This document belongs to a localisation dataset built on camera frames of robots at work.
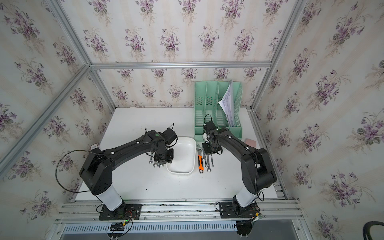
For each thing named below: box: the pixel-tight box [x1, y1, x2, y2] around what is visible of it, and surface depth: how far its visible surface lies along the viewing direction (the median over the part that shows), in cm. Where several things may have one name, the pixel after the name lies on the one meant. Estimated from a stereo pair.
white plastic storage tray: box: [166, 136, 197, 175], surface depth 90 cm
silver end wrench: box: [206, 154, 212, 173], surface depth 92 cm
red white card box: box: [89, 142, 99, 151], surface depth 97 cm
